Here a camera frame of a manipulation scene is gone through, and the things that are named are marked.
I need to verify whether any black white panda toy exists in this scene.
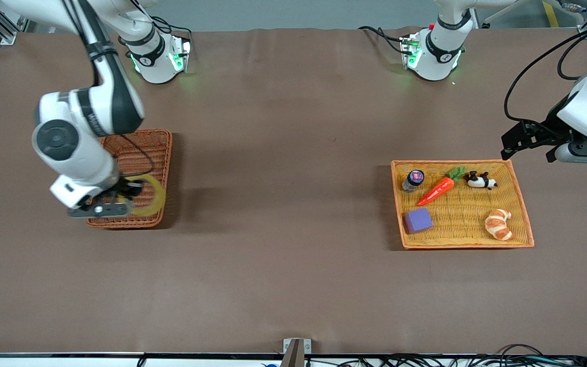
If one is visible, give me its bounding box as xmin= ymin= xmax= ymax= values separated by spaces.
xmin=463 ymin=171 xmax=498 ymax=190

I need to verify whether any orange toy carrot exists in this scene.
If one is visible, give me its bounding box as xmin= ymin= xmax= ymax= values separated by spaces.
xmin=416 ymin=166 xmax=467 ymax=207

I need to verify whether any black cable bundle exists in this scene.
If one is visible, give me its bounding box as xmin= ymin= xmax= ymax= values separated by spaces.
xmin=136 ymin=344 xmax=587 ymax=367

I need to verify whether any orange wicker tray basket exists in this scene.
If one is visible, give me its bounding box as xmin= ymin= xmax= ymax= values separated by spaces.
xmin=390 ymin=159 xmax=535 ymax=250

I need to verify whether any brown table mat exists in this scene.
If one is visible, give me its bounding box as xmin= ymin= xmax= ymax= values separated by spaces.
xmin=0 ymin=27 xmax=587 ymax=356

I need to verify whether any clear yellowish tape roll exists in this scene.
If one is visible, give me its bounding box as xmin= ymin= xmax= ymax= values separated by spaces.
xmin=122 ymin=174 xmax=167 ymax=218

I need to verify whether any purple cube block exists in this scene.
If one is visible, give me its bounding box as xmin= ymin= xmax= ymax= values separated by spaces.
xmin=404 ymin=206 xmax=434 ymax=234

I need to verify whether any small dark-capped bottle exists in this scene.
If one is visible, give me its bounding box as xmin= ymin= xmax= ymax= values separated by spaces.
xmin=402 ymin=169 xmax=425 ymax=193

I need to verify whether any brown wicker basket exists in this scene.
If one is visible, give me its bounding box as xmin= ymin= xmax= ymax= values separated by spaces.
xmin=85 ymin=128 xmax=173 ymax=229

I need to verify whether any toy croissant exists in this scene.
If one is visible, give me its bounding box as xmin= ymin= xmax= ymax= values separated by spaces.
xmin=484 ymin=208 xmax=514 ymax=241

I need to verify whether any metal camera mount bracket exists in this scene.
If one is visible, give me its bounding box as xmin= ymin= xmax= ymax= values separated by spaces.
xmin=279 ymin=338 xmax=312 ymax=367

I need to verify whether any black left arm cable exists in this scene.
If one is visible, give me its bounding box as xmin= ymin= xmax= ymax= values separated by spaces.
xmin=503 ymin=28 xmax=587 ymax=134

